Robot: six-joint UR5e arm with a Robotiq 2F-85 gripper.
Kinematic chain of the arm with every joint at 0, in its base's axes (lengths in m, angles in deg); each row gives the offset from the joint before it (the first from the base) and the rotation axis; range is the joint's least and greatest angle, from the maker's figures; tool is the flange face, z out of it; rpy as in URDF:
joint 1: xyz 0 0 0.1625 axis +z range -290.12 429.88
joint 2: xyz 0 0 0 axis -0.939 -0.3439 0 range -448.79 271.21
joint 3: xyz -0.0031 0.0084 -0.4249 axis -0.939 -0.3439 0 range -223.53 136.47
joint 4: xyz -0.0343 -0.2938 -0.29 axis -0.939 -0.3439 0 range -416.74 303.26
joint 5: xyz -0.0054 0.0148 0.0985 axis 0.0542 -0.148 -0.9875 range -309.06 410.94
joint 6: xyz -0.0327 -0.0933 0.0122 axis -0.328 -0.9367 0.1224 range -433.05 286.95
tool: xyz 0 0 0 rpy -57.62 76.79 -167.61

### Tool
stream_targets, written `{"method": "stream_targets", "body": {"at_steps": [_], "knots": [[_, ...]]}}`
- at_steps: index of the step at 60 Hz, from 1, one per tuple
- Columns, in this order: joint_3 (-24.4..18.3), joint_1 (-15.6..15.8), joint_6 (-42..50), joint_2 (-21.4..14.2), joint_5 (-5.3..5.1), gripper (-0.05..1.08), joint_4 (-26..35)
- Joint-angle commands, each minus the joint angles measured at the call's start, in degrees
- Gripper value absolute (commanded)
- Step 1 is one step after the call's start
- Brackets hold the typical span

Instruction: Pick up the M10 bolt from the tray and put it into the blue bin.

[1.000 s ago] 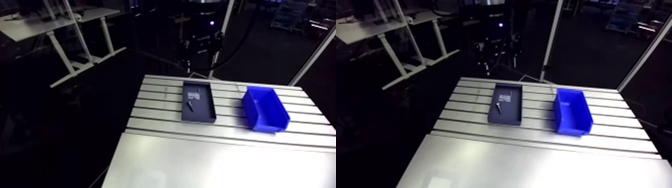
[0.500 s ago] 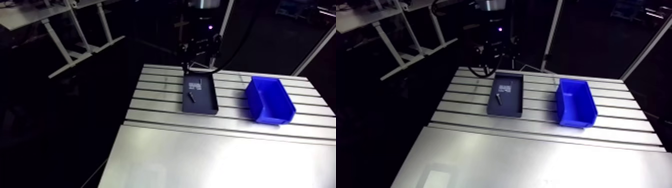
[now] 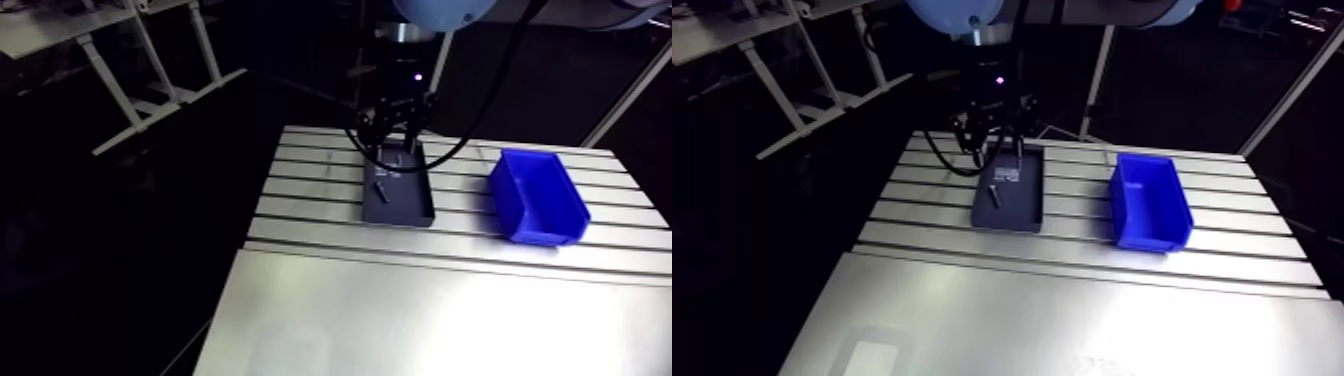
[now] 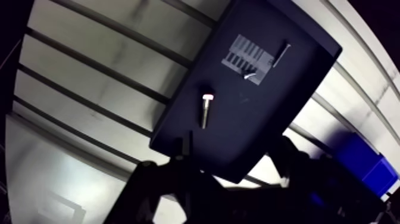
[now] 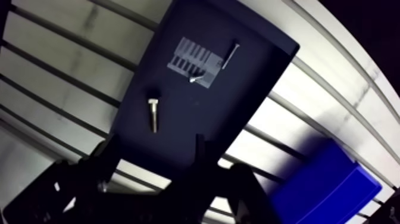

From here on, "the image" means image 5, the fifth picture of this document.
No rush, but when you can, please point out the steel bolt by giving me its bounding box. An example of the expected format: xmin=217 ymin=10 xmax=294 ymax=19
xmin=147 ymin=98 xmax=160 ymax=134

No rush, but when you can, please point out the long thin steel screw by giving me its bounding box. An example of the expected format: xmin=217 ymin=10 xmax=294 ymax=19
xmin=220 ymin=42 xmax=241 ymax=70

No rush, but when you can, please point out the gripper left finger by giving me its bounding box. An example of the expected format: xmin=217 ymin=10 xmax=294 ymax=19
xmin=2 ymin=133 xmax=122 ymax=224

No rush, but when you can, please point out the dark blue-grey tray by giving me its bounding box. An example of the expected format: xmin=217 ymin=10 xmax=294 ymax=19
xmin=110 ymin=0 xmax=301 ymax=181

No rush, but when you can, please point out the blue bin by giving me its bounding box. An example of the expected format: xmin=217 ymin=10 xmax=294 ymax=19
xmin=268 ymin=138 xmax=383 ymax=224

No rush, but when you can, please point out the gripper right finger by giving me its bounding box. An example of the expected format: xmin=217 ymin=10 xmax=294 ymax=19
xmin=161 ymin=133 xmax=273 ymax=224

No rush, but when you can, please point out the small steel screw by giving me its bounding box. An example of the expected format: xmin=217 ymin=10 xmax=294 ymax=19
xmin=188 ymin=74 xmax=206 ymax=84

